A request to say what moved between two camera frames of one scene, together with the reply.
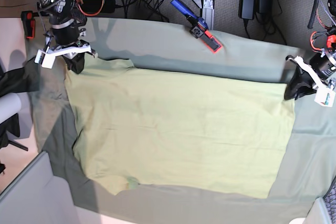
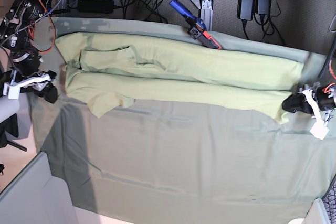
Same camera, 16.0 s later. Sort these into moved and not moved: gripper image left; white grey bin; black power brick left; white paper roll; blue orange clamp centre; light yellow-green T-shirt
Moved: light yellow-green T-shirt; gripper image left
Not moved: white paper roll; black power brick left; white grey bin; blue orange clamp centre
